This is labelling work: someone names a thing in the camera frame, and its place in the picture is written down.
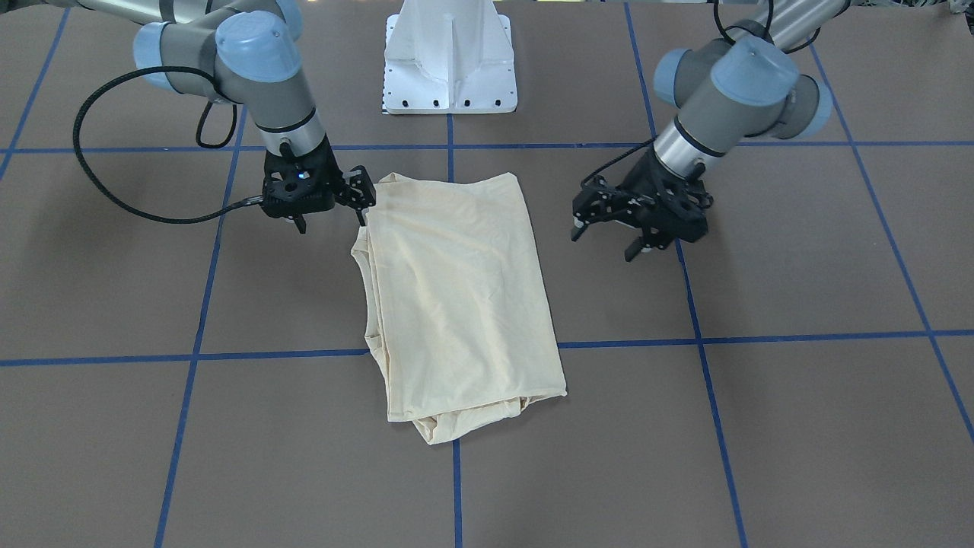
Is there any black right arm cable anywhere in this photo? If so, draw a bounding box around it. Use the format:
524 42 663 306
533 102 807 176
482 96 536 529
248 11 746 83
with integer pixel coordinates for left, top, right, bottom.
72 67 267 226

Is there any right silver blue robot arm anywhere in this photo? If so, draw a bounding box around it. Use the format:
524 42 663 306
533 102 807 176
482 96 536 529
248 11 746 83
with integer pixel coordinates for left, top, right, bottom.
58 1 377 234

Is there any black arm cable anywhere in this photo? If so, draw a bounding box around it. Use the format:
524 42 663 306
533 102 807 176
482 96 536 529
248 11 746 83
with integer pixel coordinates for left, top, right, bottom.
72 67 267 226
580 0 823 191

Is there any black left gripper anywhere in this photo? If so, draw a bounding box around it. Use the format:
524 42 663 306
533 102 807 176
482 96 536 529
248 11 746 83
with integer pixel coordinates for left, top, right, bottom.
571 149 713 263

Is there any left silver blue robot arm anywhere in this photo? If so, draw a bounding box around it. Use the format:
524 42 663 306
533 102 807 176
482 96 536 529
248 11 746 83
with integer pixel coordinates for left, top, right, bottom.
571 1 850 261

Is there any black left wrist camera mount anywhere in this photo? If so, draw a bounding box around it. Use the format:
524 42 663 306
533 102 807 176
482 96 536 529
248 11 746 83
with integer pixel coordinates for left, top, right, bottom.
571 176 635 223

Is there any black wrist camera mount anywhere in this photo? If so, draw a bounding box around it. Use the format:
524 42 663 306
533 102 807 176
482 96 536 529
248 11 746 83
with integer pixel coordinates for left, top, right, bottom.
571 176 635 223
332 165 377 211

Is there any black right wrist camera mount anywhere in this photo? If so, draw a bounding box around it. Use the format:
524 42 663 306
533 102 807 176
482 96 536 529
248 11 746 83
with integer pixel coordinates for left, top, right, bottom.
332 165 377 211

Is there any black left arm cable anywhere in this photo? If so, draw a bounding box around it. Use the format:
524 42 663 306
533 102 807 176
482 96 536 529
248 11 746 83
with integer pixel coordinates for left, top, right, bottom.
580 0 823 191

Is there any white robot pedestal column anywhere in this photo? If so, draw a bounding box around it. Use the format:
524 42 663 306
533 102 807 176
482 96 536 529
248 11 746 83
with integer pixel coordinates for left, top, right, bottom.
382 1 518 115

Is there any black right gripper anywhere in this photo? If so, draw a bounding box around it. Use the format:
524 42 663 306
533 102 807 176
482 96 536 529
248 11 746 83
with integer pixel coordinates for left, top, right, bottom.
262 138 370 234

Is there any cream long-sleeve printed shirt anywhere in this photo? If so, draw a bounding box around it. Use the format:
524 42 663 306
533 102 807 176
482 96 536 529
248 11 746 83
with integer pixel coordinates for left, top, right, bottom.
351 173 567 445

